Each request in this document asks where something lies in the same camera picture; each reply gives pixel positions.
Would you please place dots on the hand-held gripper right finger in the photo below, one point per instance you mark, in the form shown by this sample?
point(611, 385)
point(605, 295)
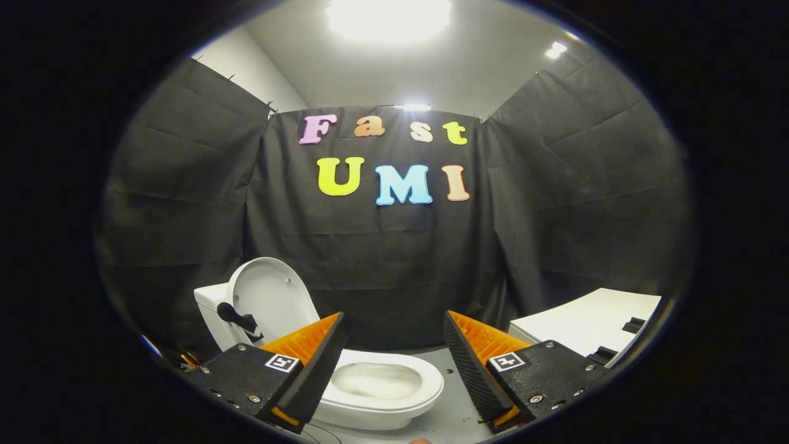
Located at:
point(470, 370)

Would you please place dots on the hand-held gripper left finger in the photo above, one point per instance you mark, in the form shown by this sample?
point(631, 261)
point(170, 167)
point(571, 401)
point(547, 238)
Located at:
point(317, 376)

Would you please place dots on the white toilet lid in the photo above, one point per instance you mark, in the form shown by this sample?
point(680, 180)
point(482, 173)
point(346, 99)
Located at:
point(271, 290)

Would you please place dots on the white ceramic toilet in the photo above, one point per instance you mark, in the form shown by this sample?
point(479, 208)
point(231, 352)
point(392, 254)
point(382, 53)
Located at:
point(394, 382)

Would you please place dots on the white drawer cabinet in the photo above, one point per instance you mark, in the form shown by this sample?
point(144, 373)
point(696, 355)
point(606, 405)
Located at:
point(585, 317)

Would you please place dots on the black backdrop cloth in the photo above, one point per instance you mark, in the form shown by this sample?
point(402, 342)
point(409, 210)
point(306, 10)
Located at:
point(382, 259)

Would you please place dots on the small ceiling spot light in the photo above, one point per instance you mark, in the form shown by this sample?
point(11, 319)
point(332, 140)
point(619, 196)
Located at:
point(555, 50)

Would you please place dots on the large ceiling light panel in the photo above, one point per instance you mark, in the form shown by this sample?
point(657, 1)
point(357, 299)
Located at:
point(388, 18)

